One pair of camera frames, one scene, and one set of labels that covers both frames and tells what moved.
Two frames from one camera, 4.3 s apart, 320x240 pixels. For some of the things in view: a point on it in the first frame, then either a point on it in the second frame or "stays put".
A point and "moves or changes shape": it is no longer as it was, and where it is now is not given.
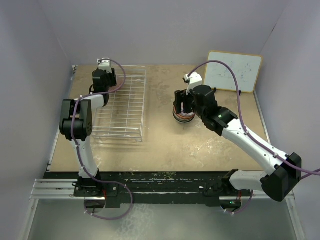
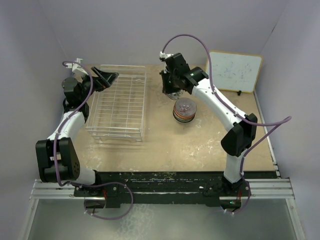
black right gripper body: [198, 110] → [170, 83]
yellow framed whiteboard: [219, 76] stays put
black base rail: [119, 187] stays put
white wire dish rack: [122, 117] stays put
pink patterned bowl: [119, 82] moves or changes shape
